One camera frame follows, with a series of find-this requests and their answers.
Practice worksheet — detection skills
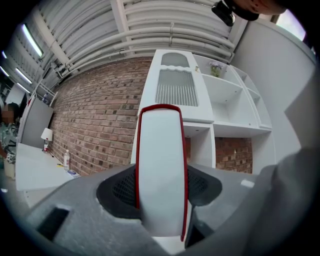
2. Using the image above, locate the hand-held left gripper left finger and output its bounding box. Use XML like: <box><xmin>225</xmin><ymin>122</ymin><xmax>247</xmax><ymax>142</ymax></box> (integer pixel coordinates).
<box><xmin>24</xmin><ymin>163</ymin><xmax>173</xmax><ymax>256</ymax></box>

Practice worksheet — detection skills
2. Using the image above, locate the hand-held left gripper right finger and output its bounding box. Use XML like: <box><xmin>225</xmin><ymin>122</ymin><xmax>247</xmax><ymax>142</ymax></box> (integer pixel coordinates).
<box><xmin>187</xmin><ymin>162</ymin><xmax>266</xmax><ymax>231</ymax></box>

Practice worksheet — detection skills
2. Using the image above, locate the red hardcover book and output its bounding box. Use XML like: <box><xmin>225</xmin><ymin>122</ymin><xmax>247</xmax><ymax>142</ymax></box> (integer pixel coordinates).
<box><xmin>135</xmin><ymin>104</ymin><xmax>193</xmax><ymax>243</ymax></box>

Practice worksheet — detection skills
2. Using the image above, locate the small white side desk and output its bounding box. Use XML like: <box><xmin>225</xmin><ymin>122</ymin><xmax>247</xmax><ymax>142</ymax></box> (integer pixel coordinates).
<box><xmin>14</xmin><ymin>142</ymin><xmax>81</xmax><ymax>209</ymax></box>

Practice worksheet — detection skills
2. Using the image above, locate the white desk hutch shelving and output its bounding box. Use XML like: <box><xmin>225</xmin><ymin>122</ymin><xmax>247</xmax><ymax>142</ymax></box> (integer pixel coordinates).
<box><xmin>131</xmin><ymin>48</ymin><xmax>276</xmax><ymax>176</ymax></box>

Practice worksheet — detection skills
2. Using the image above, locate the blue and white packet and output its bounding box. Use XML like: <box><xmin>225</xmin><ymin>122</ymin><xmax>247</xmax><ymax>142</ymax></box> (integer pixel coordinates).
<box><xmin>64</xmin><ymin>169</ymin><xmax>82</xmax><ymax>179</ymax></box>

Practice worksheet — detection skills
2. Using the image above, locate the person's grey shirt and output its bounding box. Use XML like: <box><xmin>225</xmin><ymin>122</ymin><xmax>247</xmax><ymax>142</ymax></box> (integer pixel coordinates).
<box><xmin>174</xmin><ymin>72</ymin><xmax>320</xmax><ymax>256</ymax></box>

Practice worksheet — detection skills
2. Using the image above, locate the clear water bottle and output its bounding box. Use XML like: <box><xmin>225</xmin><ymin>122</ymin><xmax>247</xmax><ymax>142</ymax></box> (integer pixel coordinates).
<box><xmin>63</xmin><ymin>149</ymin><xmax>71</xmax><ymax>172</ymax></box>

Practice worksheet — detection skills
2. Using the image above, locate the white trash bin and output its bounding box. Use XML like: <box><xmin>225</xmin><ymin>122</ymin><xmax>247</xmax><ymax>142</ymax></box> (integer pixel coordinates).
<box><xmin>3</xmin><ymin>159</ymin><xmax>17</xmax><ymax>180</ymax></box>

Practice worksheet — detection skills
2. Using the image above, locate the white table lamp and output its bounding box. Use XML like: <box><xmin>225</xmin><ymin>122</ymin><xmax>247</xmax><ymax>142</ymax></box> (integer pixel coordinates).
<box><xmin>40</xmin><ymin>127</ymin><xmax>54</xmax><ymax>142</ymax></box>

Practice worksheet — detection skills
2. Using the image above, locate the grey cabinet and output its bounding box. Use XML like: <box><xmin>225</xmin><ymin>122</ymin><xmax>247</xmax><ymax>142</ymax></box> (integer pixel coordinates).
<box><xmin>20</xmin><ymin>96</ymin><xmax>55</xmax><ymax>149</ymax></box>

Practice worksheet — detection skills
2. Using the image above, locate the white frosted glass cabinet door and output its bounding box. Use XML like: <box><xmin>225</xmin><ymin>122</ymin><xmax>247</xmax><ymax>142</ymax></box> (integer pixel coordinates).
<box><xmin>145</xmin><ymin>49</ymin><xmax>214</xmax><ymax>123</ymax></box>

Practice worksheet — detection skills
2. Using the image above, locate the pink vase with flowers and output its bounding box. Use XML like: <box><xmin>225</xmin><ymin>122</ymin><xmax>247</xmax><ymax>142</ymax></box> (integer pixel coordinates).
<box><xmin>208</xmin><ymin>61</ymin><xmax>225</xmax><ymax>79</ymax></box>

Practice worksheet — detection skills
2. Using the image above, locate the white metal rack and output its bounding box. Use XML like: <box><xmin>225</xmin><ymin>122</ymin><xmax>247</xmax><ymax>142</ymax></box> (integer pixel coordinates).
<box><xmin>16</xmin><ymin>81</ymin><xmax>59</xmax><ymax>146</ymax></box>

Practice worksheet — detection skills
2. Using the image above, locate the ceiling tube light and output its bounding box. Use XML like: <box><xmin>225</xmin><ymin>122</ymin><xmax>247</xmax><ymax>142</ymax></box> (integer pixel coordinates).
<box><xmin>14</xmin><ymin>67</ymin><xmax>34</xmax><ymax>85</ymax></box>
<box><xmin>15</xmin><ymin>82</ymin><xmax>31</xmax><ymax>94</ymax></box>
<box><xmin>20</xmin><ymin>23</ymin><xmax>45</xmax><ymax>58</ymax></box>

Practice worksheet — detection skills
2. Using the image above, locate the window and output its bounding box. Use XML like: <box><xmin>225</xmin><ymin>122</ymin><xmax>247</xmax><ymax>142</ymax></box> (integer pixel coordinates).
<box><xmin>275</xmin><ymin>9</ymin><xmax>307</xmax><ymax>42</ymax></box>

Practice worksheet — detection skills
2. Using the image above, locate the person's face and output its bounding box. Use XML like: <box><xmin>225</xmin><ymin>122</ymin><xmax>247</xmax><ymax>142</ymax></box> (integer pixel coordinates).
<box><xmin>229</xmin><ymin>0</ymin><xmax>286</xmax><ymax>21</ymax></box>

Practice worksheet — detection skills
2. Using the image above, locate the black head camera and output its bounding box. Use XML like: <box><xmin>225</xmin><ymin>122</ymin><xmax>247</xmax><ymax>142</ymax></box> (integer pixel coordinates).
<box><xmin>211</xmin><ymin>0</ymin><xmax>236</xmax><ymax>27</ymax></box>

